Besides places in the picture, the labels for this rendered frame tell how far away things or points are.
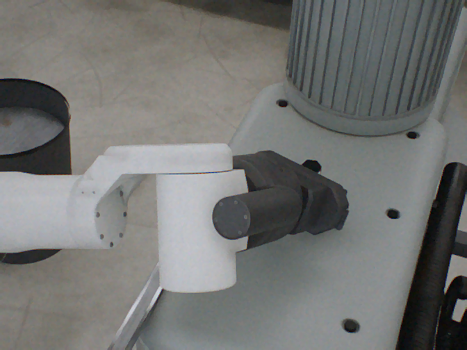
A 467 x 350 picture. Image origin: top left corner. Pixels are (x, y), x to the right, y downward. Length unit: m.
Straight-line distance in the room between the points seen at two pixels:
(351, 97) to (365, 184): 0.11
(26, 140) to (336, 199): 2.50
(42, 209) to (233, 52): 3.96
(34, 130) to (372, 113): 2.39
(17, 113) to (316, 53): 2.48
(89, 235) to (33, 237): 0.05
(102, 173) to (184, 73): 3.78
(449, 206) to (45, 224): 0.56
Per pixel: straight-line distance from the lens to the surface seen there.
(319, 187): 0.79
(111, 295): 3.27
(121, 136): 3.99
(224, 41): 4.71
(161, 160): 0.64
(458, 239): 1.27
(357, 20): 0.91
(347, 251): 0.86
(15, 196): 0.71
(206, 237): 0.64
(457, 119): 1.64
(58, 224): 0.68
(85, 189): 0.67
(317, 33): 0.95
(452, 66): 1.45
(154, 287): 0.80
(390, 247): 0.87
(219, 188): 0.64
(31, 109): 3.37
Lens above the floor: 2.51
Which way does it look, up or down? 42 degrees down
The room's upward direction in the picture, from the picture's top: 3 degrees clockwise
